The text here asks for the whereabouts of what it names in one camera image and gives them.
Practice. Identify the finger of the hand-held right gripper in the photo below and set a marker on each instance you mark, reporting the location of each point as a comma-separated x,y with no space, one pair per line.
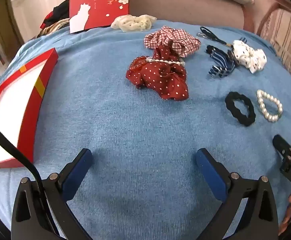
283,145

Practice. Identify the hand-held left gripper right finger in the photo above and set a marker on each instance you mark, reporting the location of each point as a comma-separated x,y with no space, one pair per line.
210,172

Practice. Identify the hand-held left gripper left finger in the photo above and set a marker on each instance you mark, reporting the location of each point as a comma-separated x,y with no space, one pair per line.
78,171

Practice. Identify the red gift box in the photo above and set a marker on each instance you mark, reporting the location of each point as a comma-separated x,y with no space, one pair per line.
8,110

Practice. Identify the blue striped bow hair clip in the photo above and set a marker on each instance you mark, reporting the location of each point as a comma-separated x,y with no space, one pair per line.
221,60

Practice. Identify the red plaid scrunchie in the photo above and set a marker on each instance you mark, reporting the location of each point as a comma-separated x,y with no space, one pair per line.
183,42

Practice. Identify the person's right hand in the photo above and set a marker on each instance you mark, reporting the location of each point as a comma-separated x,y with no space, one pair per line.
288,220

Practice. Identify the black scrunchie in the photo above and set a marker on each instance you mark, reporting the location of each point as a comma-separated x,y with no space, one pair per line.
231,110

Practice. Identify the blue blanket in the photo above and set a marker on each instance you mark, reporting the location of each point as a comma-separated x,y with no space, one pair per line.
125,130

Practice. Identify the white dotted scrunchie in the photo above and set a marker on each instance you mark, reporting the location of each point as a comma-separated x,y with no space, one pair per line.
248,55

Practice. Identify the red polka dot scrunchie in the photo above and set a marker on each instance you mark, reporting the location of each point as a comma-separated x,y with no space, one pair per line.
160,77

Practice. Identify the pink striped sofa cover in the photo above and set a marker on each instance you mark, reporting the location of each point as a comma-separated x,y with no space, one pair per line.
283,27

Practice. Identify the pile of dark clothes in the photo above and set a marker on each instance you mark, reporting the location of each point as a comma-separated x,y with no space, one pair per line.
58,17

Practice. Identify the cream dotted scrunchie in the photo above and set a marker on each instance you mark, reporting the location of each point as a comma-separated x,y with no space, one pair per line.
133,23

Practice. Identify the grey brown sofa cushion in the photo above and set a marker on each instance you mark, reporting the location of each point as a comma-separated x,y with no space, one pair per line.
185,7

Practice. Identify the red floral box lid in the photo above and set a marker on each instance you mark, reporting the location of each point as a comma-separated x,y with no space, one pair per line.
98,5

